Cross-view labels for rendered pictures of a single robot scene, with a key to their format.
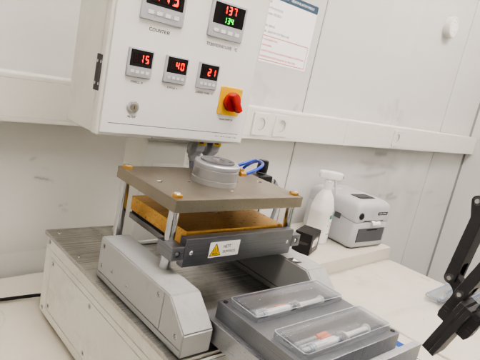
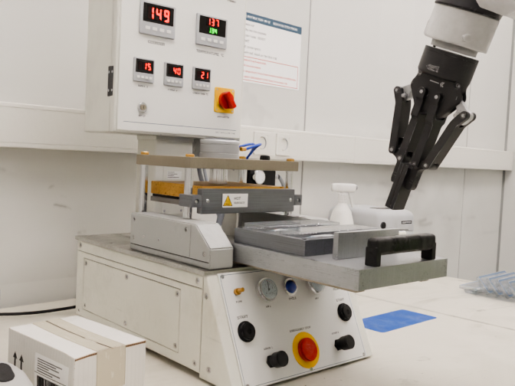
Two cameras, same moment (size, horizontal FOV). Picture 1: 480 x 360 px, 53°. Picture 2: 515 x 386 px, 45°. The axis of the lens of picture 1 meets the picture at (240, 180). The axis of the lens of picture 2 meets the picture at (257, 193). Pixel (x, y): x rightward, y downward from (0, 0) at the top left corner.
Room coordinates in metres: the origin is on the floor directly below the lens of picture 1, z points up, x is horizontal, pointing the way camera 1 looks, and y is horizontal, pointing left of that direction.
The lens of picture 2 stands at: (-0.44, -0.06, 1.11)
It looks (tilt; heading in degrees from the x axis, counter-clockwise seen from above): 3 degrees down; 1
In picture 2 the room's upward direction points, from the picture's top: 3 degrees clockwise
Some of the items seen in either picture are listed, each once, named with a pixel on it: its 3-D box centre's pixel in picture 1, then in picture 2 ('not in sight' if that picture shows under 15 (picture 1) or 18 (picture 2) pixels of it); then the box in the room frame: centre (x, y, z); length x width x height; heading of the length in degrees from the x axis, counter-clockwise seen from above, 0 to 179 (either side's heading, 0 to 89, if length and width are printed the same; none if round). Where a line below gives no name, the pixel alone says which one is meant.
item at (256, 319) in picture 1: (288, 303); (293, 228); (0.64, -0.11, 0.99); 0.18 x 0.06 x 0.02; 133
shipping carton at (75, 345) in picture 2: not in sight; (75, 363); (0.47, 0.22, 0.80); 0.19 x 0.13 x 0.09; 47
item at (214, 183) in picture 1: (208, 190); (216, 170); (0.84, 0.05, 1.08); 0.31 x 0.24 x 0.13; 133
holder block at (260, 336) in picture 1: (308, 324); (310, 237); (0.61, -0.13, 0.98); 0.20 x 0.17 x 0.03; 133
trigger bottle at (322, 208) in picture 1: (323, 206); (342, 221); (1.59, -0.30, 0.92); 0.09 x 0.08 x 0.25; 95
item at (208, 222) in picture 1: (213, 206); (221, 179); (0.80, 0.04, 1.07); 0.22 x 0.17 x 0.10; 133
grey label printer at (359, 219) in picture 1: (347, 213); (370, 230); (1.71, -0.41, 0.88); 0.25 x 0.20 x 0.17; 41
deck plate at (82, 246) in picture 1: (183, 271); (205, 246); (0.82, 0.07, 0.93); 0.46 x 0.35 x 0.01; 43
